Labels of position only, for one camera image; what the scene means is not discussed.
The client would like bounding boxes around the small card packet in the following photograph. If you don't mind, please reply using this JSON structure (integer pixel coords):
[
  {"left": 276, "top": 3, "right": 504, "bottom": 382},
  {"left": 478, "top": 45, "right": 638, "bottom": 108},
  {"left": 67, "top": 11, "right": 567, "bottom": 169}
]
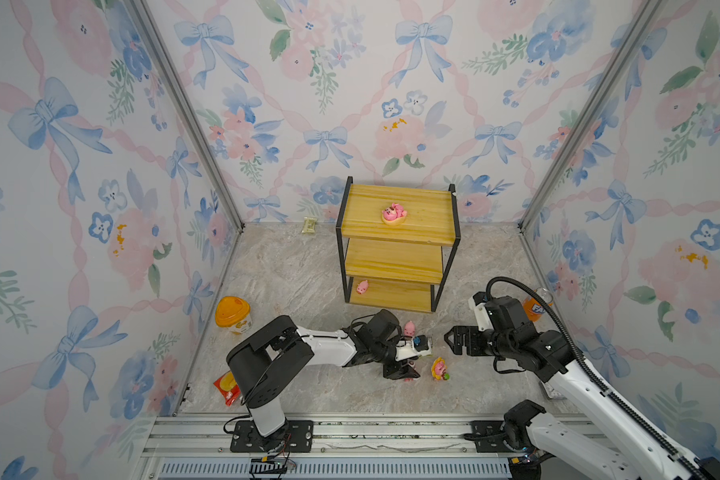
[{"left": 542, "top": 383, "right": 565, "bottom": 400}]

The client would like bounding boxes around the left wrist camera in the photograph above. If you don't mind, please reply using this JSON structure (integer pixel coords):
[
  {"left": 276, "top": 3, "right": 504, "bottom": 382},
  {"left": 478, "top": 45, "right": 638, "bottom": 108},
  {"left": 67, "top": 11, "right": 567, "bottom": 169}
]
[{"left": 395, "top": 335, "right": 432, "bottom": 361}]

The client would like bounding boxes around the orange lidded plastic jar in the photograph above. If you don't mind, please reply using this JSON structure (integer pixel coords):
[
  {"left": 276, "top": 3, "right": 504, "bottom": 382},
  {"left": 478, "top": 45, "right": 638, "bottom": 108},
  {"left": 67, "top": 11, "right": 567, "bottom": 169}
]
[{"left": 215, "top": 296, "right": 252, "bottom": 335}]

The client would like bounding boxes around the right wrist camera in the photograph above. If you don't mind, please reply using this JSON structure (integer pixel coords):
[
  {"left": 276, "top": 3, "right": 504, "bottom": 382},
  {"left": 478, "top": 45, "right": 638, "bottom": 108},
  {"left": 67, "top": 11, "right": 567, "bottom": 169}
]
[{"left": 468, "top": 291, "right": 493, "bottom": 332}]

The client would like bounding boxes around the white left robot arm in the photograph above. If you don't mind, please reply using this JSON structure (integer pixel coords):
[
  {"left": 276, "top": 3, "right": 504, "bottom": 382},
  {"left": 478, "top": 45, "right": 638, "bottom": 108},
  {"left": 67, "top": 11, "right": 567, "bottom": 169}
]
[{"left": 226, "top": 309, "right": 432, "bottom": 439}]

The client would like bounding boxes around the red snack packet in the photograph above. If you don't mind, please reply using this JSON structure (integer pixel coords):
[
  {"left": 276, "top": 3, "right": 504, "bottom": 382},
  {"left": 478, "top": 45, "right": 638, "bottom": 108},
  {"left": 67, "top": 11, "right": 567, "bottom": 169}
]
[{"left": 214, "top": 372, "right": 241, "bottom": 406}]

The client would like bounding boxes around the pink pig toy on shelf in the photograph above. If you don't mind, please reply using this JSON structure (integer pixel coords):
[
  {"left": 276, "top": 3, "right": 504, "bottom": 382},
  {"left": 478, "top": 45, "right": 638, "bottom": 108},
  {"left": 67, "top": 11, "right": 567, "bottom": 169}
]
[{"left": 356, "top": 280, "right": 369, "bottom": 295}]

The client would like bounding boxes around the wooden shelf with black frame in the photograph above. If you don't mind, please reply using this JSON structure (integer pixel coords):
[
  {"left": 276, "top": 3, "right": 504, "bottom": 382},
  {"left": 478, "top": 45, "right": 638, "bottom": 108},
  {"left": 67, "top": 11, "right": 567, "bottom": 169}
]
[{"left": 335, "top": 176, "right": 461, "bottom": 313}]

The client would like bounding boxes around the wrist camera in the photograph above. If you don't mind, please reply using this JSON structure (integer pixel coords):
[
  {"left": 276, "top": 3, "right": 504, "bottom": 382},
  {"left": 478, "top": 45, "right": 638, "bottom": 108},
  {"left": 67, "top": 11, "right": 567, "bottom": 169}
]
[
  {"left": 468, "top": 291, "right": 493, "bottom": 332},
  {"left": 395, "top": 335, "right": 432, "bottom": 361}
]

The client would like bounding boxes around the black cable conduit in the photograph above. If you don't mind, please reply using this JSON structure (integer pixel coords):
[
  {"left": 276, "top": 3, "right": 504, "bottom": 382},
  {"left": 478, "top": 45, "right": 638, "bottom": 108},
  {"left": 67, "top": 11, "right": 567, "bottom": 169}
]
[{"left": 484, "top": 275, "right": 709, "bottom": 480}]

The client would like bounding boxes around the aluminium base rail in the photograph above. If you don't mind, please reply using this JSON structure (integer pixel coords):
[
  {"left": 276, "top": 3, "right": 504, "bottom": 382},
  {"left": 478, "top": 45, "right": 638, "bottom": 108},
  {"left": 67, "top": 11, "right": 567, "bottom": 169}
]
[{"left": 134, "top": 413, "right": 601, "bottom": 480}]

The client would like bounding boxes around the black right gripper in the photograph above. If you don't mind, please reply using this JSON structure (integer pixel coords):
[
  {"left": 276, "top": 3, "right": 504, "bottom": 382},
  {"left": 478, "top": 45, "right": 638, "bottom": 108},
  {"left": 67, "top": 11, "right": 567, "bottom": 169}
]
[{"left": 443, "top": 325, "right": 516, "bottom": 362}]

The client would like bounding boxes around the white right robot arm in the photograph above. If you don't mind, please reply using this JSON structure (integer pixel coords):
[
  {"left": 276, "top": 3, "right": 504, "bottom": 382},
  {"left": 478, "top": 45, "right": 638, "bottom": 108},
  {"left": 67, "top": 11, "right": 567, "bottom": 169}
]
[{"left": 444, "top": 292, "right": 720, "bottom": 479}]

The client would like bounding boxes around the pink yellow doll toy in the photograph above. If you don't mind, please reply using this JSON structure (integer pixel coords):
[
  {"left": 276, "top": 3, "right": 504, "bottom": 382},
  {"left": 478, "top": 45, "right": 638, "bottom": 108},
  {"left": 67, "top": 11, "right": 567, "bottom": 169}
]
[{"left": 431, "top": 357, "right": 450, "bottom": 381}]

